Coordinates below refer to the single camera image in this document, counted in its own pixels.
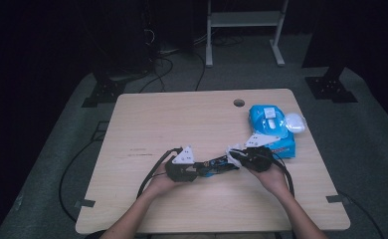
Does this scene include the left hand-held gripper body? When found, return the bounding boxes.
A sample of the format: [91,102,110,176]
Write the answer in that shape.
[164,144,200,183]

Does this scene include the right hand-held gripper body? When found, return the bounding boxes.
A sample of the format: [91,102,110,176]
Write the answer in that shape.
[244,132,282,173]

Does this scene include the white wet wipe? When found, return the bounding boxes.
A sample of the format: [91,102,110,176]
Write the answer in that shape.
[225,142,247,168]

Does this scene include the blue wet wipe pack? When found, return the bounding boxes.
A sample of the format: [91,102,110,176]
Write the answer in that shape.
[248,105,307,159]

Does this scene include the person's right hand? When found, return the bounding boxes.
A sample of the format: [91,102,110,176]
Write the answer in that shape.
[248,162,291,197]

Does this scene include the person's left hand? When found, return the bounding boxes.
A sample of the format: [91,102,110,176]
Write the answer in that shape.
[151,162,186,198]

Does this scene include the grey tape strip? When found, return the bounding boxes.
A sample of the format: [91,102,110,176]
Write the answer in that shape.
[325,194,349,204]
[74,198,97,209]

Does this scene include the right hand-held gripper black cable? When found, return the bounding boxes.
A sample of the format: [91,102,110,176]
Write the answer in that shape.
[271,155,295,197]

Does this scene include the hand-held gripper black cable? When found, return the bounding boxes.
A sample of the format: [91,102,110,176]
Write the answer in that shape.
[271,155,295,197]
[135,146,184,199]

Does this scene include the left hand-held gripper black cable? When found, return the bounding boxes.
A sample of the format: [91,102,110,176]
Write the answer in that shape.
[135,146,184,199]

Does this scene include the straight black floor cable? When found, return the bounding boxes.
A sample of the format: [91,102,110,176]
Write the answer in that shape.
[194,51,207,93]

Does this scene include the looped black floor cable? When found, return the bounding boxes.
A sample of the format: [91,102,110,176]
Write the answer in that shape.
[138,55,175,94]

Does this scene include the black stand with base plate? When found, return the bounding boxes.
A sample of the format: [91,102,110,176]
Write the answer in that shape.
[301,0,359,104]
[81,66,127,109]

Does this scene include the thin black floor cable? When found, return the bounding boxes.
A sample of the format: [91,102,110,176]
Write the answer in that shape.
[336,190,386,239]

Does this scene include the long black floor cable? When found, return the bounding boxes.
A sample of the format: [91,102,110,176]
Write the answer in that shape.
[58,132,116,223]

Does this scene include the white metal desk frame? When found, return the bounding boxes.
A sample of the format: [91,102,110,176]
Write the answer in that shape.
[205,0,290,69]

